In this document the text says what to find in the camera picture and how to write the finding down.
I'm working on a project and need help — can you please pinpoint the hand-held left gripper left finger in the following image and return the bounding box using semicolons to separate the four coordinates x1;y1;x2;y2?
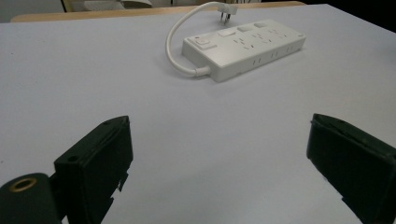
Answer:
53;115;134;224

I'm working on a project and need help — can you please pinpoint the white power plug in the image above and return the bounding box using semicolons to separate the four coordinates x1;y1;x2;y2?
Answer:
217;3;239;26

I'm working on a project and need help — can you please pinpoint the white power strip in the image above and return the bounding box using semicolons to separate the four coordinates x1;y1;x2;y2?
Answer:
181;19;307;83

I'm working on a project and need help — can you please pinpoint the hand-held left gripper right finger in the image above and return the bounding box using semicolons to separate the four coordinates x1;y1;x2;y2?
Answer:
305;113;396;224

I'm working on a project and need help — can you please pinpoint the white power strip cable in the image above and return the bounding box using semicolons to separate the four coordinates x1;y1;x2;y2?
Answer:
164;1;226;78

